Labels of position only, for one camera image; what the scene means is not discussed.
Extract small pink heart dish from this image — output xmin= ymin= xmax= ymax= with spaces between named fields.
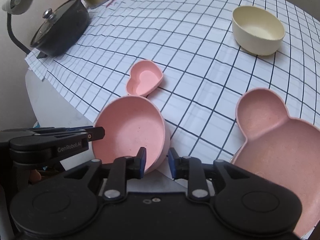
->
xmin=126 ymin=60 xmax=164 ymax=97

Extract black pot with lid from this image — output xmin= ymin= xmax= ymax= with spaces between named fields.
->
xmin=30 ymin=0 xmax=90 ymax=57

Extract cream round bowl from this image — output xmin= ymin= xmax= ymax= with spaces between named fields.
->
xmin=232 ymin=5 xmax=286 ymax=56

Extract person's left hand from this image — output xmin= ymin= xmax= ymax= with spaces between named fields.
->
xmin=29 ymin=170 xmax=42 ymax=182

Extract white black checked tablecloth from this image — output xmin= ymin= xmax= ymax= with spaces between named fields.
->
xmin=25 ymin=0 xmax=319 ymax=163

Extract pink round bowl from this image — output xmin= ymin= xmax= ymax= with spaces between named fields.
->
xmin=92 ymin=96 xmax=170 ymax=173

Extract white desk lamp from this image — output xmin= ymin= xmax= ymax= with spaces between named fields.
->
xmin=2 ymin=0 xmax=33 ymax=55

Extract pink mouse-shaped divided plate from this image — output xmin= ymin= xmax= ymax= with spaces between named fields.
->
xmin=231 ymin=88 xmax=319 ymax=237

